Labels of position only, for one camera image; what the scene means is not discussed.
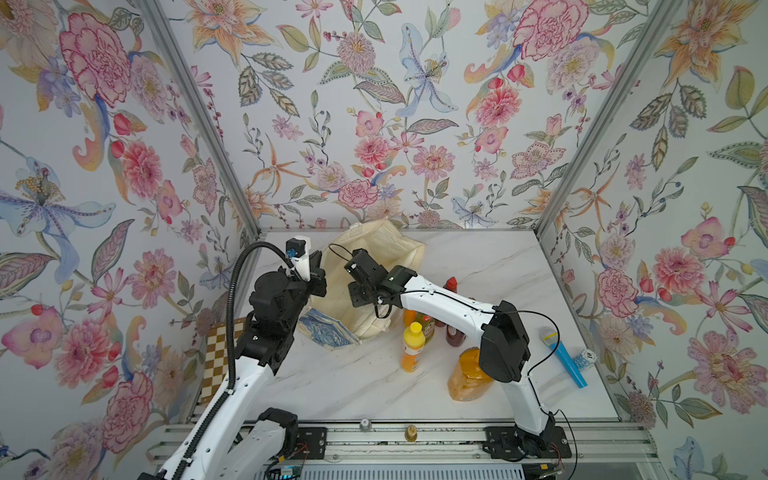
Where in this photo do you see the green Fairy dish soap bottle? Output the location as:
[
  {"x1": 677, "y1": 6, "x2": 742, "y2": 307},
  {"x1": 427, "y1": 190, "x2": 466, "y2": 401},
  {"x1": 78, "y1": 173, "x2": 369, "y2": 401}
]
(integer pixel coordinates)
[{"x1": 416, "y1": 313, "x2": 435, "y2": 343}]

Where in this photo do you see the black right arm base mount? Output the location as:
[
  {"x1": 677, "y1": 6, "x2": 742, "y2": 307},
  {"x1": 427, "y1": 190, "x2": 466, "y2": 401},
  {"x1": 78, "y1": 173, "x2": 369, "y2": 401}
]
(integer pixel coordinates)
[{"x1": 482, "y1": 425, "x2": 573, "y2": 462}]

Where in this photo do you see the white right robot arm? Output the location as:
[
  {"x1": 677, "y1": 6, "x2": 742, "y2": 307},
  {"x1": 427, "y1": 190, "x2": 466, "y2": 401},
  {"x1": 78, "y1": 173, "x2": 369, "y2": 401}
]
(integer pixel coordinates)
[{"x1": 344, "y1": 249, "x2": 555, "y2": 439}]

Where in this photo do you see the small patterned tape roll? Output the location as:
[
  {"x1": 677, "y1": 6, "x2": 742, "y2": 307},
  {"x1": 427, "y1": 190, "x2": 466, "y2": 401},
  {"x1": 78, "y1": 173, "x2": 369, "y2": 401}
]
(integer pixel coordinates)
[{"x1": 573, "y1": 349, "x2": 598, "y2": 372}]

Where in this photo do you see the black corrugated cable conduit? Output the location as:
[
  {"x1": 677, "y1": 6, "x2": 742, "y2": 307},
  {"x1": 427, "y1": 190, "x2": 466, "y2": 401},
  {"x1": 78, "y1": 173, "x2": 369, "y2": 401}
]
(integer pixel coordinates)
[{"x1": 179, "y1": 241, "x2": 295, "y2": 480}]

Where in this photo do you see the red fairy bottle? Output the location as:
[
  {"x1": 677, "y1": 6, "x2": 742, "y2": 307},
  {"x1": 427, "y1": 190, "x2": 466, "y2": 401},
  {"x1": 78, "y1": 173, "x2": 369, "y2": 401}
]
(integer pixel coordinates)
[
  {"x1": 443, "y1": 277, "x2": 458, "y2": 293},
  {"x1": 446, "y1": 326, "x2": 466, "y2": 348}
]

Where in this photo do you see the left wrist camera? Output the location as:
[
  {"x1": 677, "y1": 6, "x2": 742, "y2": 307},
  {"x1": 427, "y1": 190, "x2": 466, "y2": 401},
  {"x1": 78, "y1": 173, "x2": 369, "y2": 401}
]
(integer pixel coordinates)
[{"x1": 286, "y1": 236, "x2": 311, "y2": 282}]

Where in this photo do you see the brass rail knob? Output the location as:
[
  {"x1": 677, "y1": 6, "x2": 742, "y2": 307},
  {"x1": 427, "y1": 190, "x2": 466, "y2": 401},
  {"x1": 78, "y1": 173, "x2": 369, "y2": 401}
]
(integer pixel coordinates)
[{"x1": 404, "y1": 425, "x2": 418, "y2": 443}]

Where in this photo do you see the wooden chess board box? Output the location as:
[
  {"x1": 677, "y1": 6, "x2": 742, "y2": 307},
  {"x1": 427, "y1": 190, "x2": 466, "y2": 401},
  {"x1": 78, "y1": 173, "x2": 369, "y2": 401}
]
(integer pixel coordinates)
[{"x1": 198, "y1": 323, "x2": 228, "y2": 405}]

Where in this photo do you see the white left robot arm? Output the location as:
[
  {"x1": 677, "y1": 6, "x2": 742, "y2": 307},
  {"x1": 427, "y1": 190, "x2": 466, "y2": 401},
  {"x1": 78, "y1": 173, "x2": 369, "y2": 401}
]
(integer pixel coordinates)
[{"x1": 140, "y1": 253, "x2": 327, "y2": 479}]

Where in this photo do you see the orange bottle yellow cap front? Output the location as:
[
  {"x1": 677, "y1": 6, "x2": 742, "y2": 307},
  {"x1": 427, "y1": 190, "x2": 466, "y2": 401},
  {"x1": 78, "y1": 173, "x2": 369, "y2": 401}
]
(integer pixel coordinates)
[{"x1": 400, "y1": 321, "x2": 426, "y2": 373}]

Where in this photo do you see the aluminium front rail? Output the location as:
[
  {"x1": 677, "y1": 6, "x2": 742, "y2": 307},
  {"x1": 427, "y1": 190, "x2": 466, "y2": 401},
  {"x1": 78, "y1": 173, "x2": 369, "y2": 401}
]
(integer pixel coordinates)
[{"x1": 150, "y1": 421, "x2": 667, "y2": 479}]

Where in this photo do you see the large orange pump soap bottle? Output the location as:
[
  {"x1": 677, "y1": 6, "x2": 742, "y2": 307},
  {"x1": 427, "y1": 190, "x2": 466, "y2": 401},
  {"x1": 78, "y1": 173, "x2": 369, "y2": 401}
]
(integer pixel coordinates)
[{"x1": 447, "y1": 347, "x2": 494, "y2": 402}]

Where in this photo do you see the red Fairy bottle rear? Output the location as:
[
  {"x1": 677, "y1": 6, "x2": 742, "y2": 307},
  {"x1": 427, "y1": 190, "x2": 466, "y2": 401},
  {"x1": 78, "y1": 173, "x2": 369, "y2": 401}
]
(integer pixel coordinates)
[{"x1": 443, "y1": 277, "x2": 458, "y2": 293}]

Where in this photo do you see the red Fairy bottle front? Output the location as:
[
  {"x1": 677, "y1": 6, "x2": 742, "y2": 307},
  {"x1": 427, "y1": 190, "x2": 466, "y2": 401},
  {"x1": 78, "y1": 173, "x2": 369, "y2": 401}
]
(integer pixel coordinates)
[{"x1": 446, "y1": 326, "x2": 466, "y2": 348}]

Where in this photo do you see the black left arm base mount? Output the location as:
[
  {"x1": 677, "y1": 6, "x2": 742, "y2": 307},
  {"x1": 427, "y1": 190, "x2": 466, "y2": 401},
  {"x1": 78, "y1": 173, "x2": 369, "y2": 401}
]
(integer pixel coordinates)
[{"x1": 256, "y1": 408, "x2": 328, "y2": 461}]

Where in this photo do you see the orange bottle yellow cap rear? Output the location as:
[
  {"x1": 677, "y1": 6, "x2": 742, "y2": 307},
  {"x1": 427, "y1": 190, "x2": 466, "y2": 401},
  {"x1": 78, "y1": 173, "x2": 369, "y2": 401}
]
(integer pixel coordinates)
[{"x1": 403, "y1": 310, "x2": 418, "y2": 327}]

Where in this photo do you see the orange bottle yellow cap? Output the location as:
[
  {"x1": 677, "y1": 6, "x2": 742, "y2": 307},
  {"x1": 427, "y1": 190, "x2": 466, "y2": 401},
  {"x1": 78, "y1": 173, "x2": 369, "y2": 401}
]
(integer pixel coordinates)
[
  {"x1": 400, "y1": 321, "x2": 426, "y2": 373},
  {"x1": 403, "y1": 310, "x2": 418, "y2": 327}
]

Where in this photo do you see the cream canvas shopping bag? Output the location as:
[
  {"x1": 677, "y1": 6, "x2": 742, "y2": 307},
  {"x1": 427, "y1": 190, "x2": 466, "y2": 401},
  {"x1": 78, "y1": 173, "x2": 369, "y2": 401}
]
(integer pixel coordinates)
[{"x1": 298, "y1": 220, "x2": 426, "y2": 350}]

